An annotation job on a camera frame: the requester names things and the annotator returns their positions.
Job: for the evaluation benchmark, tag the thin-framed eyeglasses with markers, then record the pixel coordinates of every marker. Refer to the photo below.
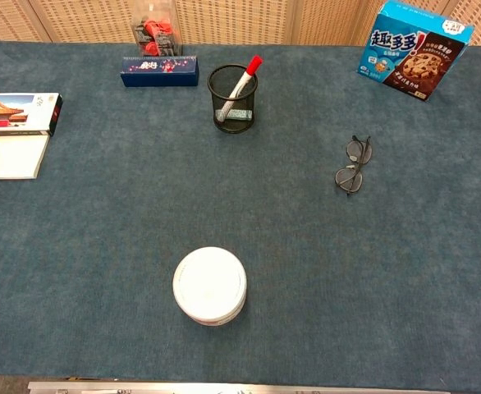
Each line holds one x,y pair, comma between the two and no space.
349,179

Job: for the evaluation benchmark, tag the black mesh pen holder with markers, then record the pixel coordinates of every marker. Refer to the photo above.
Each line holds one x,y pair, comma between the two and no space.
232,127

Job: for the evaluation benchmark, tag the round clear clip container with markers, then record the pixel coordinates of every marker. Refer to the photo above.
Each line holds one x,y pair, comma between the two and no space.
209,283

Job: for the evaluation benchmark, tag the red capped white marker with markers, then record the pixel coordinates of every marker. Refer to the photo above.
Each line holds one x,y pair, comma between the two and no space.
255,63

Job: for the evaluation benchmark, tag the blue felt table cover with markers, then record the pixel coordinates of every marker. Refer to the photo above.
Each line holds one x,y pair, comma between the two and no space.
101,225

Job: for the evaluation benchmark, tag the long dark blue box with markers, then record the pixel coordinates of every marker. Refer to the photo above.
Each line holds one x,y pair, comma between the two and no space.
158,78

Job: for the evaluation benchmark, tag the beige wicker screen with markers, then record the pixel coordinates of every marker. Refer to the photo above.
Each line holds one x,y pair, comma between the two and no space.
244,20

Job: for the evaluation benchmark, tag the red item behind box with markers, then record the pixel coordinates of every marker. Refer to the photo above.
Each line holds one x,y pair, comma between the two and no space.
156,37

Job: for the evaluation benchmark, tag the blue cookie box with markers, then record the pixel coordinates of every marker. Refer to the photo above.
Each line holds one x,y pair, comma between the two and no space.
409,45

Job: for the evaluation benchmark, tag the aluminium table edge rail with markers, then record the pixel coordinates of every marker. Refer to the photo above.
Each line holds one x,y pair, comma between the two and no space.
224,388

